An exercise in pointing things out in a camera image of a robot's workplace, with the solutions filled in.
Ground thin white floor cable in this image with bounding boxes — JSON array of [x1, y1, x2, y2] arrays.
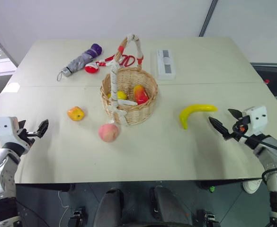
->
[[58, 190, 71, 223]]

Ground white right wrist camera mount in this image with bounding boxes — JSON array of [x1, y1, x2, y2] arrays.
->
[[241, 106, 268, 137]]

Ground dark rounded shape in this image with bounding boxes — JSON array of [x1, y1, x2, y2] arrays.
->
[[149, 186, 192, 227], [97, 187, 125, 227]]

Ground wicker basket with wrapped handle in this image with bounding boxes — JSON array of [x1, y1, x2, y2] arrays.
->
[[99, 34, 159, 127]]

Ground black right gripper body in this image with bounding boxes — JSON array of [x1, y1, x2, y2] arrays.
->
[[231, 115, 250, 142]]

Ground white shoe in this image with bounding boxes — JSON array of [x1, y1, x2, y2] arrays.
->
[[241, 179, 262, 195]]

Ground yellow banana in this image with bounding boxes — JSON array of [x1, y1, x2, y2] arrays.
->
[[179, 104, 218, 130]]

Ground red and yellow mango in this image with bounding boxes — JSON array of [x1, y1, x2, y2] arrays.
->
[[133, 85, 150, 105]]

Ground red and white egg toy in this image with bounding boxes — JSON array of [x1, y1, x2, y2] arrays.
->
[[84, 63, 99, 75]]

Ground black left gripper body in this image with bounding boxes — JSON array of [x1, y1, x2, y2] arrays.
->
[[16, 128, 36, 148]]

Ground black table caster foot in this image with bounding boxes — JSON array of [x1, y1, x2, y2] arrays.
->
[[202, 210, 217, 227], [69, 207, 86, 227]]

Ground red handled scissors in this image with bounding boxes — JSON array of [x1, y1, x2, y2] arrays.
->
[[104, 54, 136, 68]]

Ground grey metal wall post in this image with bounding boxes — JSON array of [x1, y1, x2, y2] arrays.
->
[[198, 0, 221, 37]]

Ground pink peach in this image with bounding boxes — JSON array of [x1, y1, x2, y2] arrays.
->
[[98, 123, 120, 143]]

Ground dark chair with red spot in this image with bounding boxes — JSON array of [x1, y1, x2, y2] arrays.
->
[[250, 62, 277, 119]]

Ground grey purple folded umbrella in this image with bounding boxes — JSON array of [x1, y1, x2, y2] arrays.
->
[[56, 43, 103, 82]]

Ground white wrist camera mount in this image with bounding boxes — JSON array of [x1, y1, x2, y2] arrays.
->
[[0, 116, 20, 145], [241, 106, 268, 137]]

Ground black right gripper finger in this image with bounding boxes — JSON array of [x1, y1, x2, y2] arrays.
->
[[227, 108, 243, 120], [208, 116, 234, 141]]

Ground white rectangular power strip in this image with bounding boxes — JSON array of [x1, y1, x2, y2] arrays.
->
[[155, 49, 177, 81]]

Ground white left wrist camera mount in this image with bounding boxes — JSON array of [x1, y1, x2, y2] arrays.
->
[[0, 116, 20, 145]]

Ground yellow lemon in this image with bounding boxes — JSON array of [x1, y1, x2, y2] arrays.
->
[[107, 90, 128, 100]]

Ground orange yellow persimmon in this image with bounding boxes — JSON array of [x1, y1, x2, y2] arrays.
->
[[67, 106, 86, 122]]

